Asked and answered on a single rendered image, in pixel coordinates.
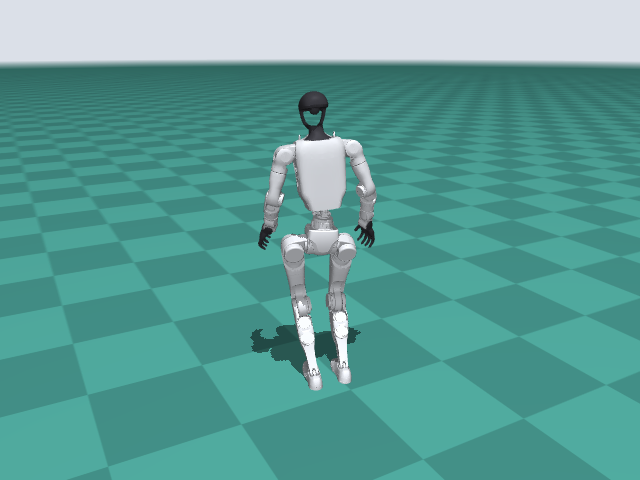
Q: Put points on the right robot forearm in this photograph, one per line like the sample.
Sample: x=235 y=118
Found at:
x=366 y=210

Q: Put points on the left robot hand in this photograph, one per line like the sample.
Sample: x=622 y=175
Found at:
x=263 y=234

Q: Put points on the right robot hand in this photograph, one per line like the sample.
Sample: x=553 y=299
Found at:
x=369 y=232

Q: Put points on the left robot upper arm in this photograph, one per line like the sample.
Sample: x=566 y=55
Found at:
x=283 y=156

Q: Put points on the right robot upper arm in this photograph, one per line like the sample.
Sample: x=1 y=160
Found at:
x=354 y=151

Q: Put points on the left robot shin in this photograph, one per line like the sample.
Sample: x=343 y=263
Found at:
x=306 y=337

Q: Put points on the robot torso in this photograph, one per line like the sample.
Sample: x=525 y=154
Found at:
x=320 y=170

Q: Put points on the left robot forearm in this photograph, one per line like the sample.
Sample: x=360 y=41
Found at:
x=270 y=215

